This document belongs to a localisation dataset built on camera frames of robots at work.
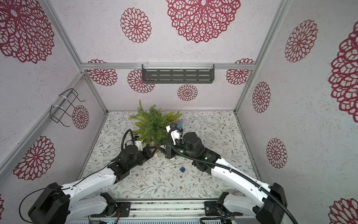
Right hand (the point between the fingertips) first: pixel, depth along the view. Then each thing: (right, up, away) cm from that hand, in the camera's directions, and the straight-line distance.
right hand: (155, 146), depth 63 cm
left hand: (-1, -4, +18) cm, 18 cm away
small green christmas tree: (-4, +10, +10) cm, 15 cm away
